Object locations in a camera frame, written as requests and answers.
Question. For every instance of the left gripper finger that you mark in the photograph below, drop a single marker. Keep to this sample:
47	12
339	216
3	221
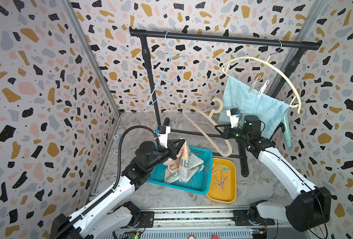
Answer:
181	148
176	141

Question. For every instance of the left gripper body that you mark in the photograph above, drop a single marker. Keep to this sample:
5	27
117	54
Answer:
167	152

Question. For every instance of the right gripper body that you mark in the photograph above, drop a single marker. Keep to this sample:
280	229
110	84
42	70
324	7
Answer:
227	130

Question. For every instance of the cream RABBIT lettered towel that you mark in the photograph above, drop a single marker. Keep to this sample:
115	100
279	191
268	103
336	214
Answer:
189	164

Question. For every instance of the cream towel blue cartoon print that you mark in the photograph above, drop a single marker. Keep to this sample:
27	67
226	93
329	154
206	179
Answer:
171	177

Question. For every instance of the green clothespin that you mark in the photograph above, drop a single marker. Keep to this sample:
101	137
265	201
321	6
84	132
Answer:
222	168

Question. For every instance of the light teal towel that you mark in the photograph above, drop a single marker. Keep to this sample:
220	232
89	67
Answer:
269	110

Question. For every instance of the yellow clothespin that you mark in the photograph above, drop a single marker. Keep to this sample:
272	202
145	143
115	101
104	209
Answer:
214	170

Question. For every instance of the beige pink clothespin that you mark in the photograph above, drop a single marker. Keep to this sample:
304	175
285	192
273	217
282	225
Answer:
219	185

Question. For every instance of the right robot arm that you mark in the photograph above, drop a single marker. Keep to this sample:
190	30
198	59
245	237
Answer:
311	204

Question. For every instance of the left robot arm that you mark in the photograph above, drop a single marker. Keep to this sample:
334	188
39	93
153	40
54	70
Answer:
105	191

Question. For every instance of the black clothes rack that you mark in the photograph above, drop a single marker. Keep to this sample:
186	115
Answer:
302	47

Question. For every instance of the teal plastic basket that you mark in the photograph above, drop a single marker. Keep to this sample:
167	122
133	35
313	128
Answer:
198	184

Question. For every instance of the yellow plastic tray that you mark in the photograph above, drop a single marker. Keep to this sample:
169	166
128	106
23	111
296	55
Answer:
229	194

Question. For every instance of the mint green microphone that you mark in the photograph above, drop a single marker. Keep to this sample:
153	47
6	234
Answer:
287	132

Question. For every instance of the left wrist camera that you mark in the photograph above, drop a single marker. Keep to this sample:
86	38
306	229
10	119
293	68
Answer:
162	133

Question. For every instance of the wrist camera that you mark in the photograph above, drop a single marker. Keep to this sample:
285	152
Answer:
162	133
234	116

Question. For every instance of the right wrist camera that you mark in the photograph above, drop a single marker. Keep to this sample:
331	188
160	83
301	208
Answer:
234	116

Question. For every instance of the aluminium rail base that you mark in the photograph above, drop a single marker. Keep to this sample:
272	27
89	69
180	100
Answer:
207	223

